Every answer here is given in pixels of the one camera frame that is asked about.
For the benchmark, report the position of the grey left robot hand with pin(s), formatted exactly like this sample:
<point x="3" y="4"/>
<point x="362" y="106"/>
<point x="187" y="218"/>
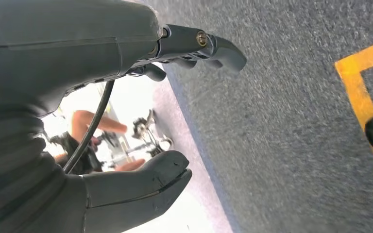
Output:
<point x="61" y="48"/>

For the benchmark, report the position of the person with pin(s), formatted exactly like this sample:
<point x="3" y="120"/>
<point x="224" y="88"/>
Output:
<point x="86" y="160"/>

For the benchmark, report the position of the office chair base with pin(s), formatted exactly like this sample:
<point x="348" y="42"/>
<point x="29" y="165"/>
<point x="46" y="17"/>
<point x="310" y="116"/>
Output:
<point x="148" y="128"/>

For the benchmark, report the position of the yellow floor tape square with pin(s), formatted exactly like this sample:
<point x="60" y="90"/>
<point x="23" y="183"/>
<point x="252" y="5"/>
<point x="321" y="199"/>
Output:
<point x="353" y="90"/>

